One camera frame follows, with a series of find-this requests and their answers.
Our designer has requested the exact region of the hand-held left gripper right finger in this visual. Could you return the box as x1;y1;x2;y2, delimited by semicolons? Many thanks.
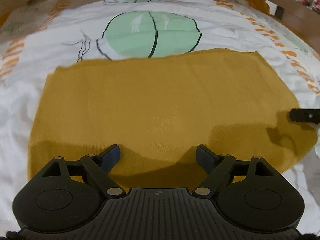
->
192;144;277;198

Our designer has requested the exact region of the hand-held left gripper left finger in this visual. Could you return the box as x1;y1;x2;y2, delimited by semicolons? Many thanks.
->
40;144;124;198

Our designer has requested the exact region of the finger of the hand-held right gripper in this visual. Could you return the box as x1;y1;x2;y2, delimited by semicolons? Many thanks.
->
289;109;320;124

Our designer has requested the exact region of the mustard yellow knit sweater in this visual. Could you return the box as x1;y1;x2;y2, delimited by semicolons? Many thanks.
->
26;48;318;183

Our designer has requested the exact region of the white leaf printed blanket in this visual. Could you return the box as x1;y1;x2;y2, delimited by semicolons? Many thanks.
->
0;0;320;240

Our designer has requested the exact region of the wooden bed frame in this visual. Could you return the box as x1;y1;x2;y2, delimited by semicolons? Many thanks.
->
0;0;320;58

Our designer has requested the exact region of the black bed frame bracket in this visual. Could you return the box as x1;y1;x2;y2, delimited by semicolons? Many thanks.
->
275;5;286;20

